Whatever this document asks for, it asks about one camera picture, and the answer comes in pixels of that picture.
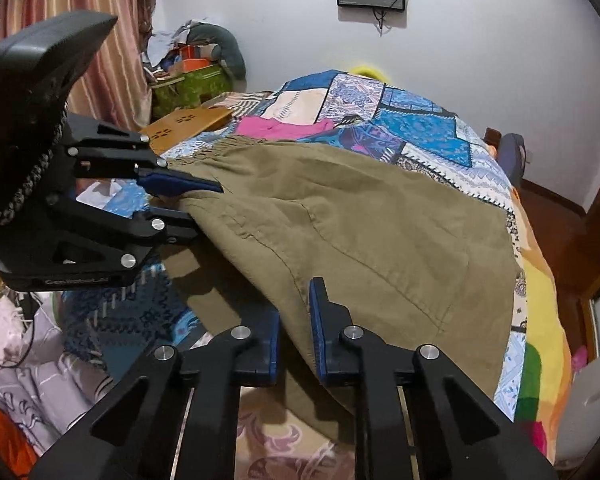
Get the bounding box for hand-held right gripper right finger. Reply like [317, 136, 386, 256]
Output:
[308, 277, 561, 480]

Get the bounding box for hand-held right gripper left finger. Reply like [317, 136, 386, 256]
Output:
[30, 305, 282, 480]

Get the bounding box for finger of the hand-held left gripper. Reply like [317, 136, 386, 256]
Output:
[47, 194, 199, 288]
[62, 112, 225, 196]

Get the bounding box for beige floral blanket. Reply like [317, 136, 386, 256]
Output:
[235, 385, 357, 480]

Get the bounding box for striped curtain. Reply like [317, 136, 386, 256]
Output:
[0, 0, 164, 137]

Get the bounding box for wooden lap tray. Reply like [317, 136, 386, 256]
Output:
[141, 106, 235, 155]

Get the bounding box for pink cloth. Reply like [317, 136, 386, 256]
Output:
[234, 116, 337, 142]

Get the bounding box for yellow round object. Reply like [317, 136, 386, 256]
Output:
[349, 63, 386, 81]

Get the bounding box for green patterned box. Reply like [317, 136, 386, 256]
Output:
[151, 65, 232, 120]

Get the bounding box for colourful striped blanket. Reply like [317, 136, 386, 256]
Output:
[510, 195, 588, 461]

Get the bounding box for grey patterned bedding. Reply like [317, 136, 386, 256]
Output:
[0, 290, 112, 453]

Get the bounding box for grey neck pillow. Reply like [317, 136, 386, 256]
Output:
[186, 23, 248, 81]

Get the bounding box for blue patchwork bedspread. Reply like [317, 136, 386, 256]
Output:
[60, 69, 531, 423]

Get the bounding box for orange box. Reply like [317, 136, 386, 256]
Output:
[174, 44, 216, 74]

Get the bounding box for olive green pants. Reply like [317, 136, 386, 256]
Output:
[161, 136, 522, 441]

